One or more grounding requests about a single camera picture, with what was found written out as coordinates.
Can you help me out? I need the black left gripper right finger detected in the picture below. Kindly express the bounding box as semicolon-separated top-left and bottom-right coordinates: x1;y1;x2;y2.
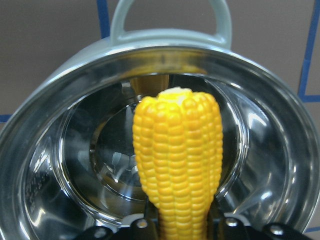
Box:
207;216;320;240

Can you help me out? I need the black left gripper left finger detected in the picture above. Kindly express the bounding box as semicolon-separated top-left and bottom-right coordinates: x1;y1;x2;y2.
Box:
74;218;159;240

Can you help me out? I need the yellow corn cob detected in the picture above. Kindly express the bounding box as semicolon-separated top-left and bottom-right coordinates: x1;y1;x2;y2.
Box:
132;87;223;240

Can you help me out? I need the pale green cooking pot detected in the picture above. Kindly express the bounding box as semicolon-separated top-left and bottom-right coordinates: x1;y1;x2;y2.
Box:
0;0;320;240

